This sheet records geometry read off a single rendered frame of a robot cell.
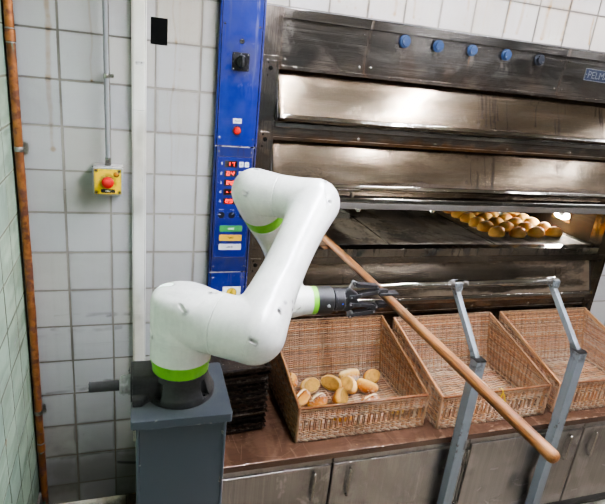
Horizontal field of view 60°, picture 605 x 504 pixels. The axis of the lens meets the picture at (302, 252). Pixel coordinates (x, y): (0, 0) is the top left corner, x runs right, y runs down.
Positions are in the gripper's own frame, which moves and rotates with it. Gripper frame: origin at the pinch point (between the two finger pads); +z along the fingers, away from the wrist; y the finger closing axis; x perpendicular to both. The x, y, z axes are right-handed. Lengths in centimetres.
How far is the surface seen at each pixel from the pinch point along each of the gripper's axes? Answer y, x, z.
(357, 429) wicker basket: 59, -6, 1
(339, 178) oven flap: -30, -52, -1
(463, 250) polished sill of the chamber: 2, -53, 67
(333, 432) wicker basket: 59, -6, -9
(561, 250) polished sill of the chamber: 2, -54, 125
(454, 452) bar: 65, 6, 38
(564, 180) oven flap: -34, -53, 115
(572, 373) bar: 33, 6, 86
